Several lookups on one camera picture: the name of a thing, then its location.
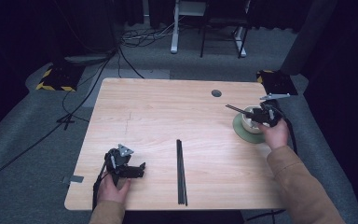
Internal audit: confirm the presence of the green round plate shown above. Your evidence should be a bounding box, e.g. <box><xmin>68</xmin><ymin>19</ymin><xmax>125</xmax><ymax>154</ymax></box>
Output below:
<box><xmin>232</xmin><ymin>112</ymin><xmax>267</xmax><ymax>145</ymax></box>

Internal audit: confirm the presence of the grey tape strip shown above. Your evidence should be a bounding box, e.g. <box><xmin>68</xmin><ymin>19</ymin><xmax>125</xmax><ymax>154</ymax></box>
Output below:
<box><xmin>61</xmin><ymin>175</ymin><xmax>85</xmax><ymax>185</ymax></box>

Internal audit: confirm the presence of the bundle of floor cables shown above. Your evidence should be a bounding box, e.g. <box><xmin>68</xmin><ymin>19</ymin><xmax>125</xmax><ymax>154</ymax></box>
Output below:
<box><xmin>119</xmin><ymin>18</ymin><xmax>175</xmax><ymax>49</ymax></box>

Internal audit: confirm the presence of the hand-held gripper cable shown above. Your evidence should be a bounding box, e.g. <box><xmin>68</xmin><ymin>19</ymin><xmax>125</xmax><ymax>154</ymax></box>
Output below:
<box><xmin>279</xmin><ymin>106</ymin><xmax>299</xmax><ymax>156</ymax></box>
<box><xmin>91</xmin><ymin>161</ymin><xmax>110</xmax><ymax>213</ymax></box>

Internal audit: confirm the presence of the grey curtain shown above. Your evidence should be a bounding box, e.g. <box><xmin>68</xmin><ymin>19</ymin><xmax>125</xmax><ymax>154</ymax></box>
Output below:
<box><xmin>279</xmin><ymin>0</ymin><xmax>338</xmax><ymax>77</ymax></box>

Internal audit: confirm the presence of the person's right hand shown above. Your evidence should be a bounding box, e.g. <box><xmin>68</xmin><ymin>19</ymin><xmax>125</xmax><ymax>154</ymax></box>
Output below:
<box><xmin>257</xmin><ymin>119</ymin><xmax>291</xmax><ymax>151</ymax></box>

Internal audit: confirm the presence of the black yellow striped stand base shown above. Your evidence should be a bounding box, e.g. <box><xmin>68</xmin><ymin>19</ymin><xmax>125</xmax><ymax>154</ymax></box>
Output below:
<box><xmin>34</xmin><ymin>63</ymin><xmax>87</xmax><ymax>93</ymax></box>
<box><xmin>255</xmin><ymin>69</ymin><xmax>299</xmax><ymax>96</ymax></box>

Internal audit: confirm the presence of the black metal chair frame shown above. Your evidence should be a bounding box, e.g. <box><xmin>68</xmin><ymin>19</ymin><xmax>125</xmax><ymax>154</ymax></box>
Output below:
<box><xmin>200</xmin><ymin>0</ymin><xmax>252</xmax><ymax>60</ymax></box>

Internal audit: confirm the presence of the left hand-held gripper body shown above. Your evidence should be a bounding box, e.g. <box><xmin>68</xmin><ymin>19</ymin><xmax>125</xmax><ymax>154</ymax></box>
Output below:
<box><xmin>104</xmin><ymin>143</ymin><xmax>135</xmax><ymax>188</ymax></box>

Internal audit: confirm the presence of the long black floor cable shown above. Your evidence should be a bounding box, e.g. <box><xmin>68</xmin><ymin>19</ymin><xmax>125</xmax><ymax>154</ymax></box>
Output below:
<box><xmin>0</xmin><ymin>46</ymin><xmax>120</xmax><ymax>189</ymax></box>

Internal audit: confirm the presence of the white desk leg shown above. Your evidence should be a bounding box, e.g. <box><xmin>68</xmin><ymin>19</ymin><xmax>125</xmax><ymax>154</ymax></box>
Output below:
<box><xmin>233</xmin><ymin>25</ymin><xmax>248</xmax><ymax>59</ymax></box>
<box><xmin>170</xmin><ymin>0</ymin><xmax>182</xmax><ymax>55</ymax></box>

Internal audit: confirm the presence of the person's left hand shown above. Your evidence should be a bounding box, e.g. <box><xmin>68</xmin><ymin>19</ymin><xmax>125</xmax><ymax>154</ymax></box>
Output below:
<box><xmin>96</xmin><ymin>171</ymin><xmax>132</xmax><ymax>205</ymax></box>

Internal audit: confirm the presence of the right hand-held gripper cable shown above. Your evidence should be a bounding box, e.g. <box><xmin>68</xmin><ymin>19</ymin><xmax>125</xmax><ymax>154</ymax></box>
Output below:
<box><xmin>279</xmin><ymin>106</ymin><xmax>299</xmax><ymax>156</ymax></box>

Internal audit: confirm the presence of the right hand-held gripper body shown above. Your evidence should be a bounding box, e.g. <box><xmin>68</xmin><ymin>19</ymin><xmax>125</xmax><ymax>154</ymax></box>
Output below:
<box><xmin>255</xmin><ymin>92</ymin><xmax>292</xmax><ymax>128</ymax></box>

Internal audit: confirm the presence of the left hand-held gripper cable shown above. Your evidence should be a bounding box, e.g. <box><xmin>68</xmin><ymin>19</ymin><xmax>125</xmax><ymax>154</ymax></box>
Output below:
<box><xmin>91</xmin><ymin>161</ymin><xmax>110</xmax><ymax>213</ymax></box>

